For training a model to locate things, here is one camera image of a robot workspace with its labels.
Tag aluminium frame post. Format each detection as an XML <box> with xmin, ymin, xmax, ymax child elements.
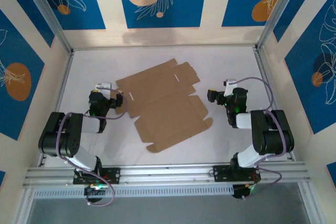
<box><xmin>18</xmin><ymin>0</ymin><xmax>75</xmax><ymax>54</ymax></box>
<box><xmin>255</xmin><ymin>0</ymin><xmax>302</xmax><ymax>50</ymax></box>

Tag grey slotted cable duct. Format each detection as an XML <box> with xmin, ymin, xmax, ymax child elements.
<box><xmin>33</xmin><ymin>185</ymin><xmax>234</xmax><ymax>199</ymax></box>

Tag black controller box with LED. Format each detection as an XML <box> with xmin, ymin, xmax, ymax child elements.
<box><xmin>232</xmin><ymin>183</ymin><xmax>257</xmax><ymax>200</ymax></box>
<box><xmin>83</xmin><ymin>184</ymin><xmax>109</xmax><ymax>204</ymax></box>

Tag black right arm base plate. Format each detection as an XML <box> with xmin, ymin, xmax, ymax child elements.
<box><xmin>213</xmin><ymin>165</ymin><xmax>260</xmax><ymax>183</ymax></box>

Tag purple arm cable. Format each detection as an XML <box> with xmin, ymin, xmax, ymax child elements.
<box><xmin>56</xmin><ymin>89</ymin><xmax>129</xmax><ymax>207</ymax></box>
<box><xmin>228</xmin><ymin>77</ymin><xmax>283</xmax><ymax>199</ymax></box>

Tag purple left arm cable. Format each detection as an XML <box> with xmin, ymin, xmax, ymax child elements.
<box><xmin>56</xmin><ymin>89</ymin><xmax>129</xmax><ymax>207</ymax></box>

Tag aluminium frame rail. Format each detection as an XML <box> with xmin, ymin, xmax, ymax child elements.
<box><xmin>252</xmin><ymin>47</ymin><xmax>297</xmax><ymax>162</ymax></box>
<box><xmin>38</xmin><ymin>50</ymin><xmax>75</xmax><ymax>167</ymax></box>
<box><xmin>72</xmin><ymin>46</ymin><xmax>257</xmax><ymax>51</ymax></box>

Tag wide aluminium mounting rail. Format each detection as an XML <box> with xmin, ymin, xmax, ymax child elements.
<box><xmin>22</xmin><ymin>161</ymin><xmax>312</xmax><ymax>189</ymax></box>

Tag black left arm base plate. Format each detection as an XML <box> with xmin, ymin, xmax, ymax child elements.
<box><xmin>72</xmin><ymin>166</ymin><xmax>121</xmax><ymax>185</ymax></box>

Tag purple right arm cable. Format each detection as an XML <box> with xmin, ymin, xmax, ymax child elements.
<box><xmin>228</xmin><ymin>77</ymin><xmax>283</xmax><ymax>199</ymax></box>

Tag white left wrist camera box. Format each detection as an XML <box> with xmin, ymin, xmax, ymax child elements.
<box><xmin>95</xmin><ymin>82</ymin><xmax>112</xmax><ymax>97</ymax></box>

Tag brown cardboard paper box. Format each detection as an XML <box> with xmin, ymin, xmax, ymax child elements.
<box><xmin>115</xmin><ymin>58</ymin><xmax>214</xmax><ymax>154</ymax></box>

